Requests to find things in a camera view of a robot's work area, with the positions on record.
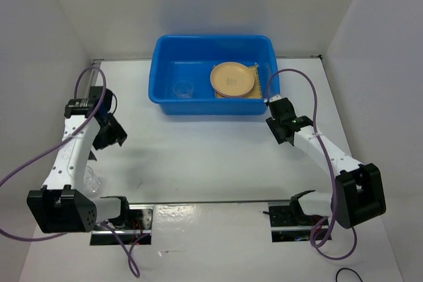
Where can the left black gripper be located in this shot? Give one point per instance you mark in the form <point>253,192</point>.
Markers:
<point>116,134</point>

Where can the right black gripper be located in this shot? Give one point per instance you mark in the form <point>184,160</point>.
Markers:
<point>271,123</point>

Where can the bamboo placemat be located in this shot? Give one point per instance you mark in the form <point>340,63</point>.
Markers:
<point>256,92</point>

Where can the clear plastic cup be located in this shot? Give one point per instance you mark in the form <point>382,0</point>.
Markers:
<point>183,90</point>
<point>91,182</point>

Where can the pink plastic plate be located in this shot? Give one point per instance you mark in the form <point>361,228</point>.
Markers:
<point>215,91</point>

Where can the orange plastic plate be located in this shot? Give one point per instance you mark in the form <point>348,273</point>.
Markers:
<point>232,70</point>

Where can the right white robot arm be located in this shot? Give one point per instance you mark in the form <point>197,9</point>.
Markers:
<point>358,194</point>

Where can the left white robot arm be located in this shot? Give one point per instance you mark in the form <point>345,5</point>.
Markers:
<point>60,205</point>

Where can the blue plastic bin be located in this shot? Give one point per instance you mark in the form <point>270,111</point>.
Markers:
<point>192,58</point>

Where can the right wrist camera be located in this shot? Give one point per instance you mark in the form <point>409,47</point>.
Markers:
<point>272,99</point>

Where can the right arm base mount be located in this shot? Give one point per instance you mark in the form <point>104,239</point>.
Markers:
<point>293,219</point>

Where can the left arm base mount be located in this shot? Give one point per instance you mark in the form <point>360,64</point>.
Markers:
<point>136,231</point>

